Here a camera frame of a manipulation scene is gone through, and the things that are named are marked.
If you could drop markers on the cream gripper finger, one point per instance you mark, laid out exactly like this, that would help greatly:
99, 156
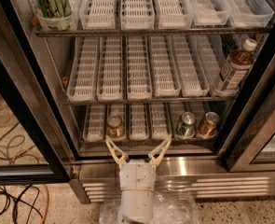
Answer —
157, 154
119, 156

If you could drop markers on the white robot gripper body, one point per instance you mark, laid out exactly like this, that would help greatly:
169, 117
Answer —
137, 176

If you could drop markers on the orange can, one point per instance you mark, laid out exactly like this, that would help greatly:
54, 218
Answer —
114, 126
208, 125

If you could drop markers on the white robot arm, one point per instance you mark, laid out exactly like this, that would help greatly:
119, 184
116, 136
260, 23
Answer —
137, 205

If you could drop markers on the shelf tray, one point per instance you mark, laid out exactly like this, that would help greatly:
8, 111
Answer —
250, 13
98, 14
192, 78
137, 14
173, 14
211, 57
93, 126
81, 85
199, 109
138, 123
159, 121
210, 12
138, 74
68, 23
118, 110
109, 87
177, 112
163, 70

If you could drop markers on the stainless fridge cabinet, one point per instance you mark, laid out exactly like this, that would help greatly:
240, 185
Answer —
195, 166

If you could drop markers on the left glass fridge door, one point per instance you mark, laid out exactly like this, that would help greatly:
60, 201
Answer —
16, 115

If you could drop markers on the glass fridge door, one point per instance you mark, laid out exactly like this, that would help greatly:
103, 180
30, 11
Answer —
260, 130
16, 115

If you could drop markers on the right glass fridge door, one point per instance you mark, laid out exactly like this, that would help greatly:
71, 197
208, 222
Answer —
260, 130

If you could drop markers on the green tall can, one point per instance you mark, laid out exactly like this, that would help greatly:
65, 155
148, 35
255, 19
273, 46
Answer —
55, 9

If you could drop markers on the clear plastic bin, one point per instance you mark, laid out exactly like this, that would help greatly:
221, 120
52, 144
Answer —
166, 210

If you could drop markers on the brown tea bottle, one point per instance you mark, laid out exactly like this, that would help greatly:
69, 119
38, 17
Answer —
236, 66

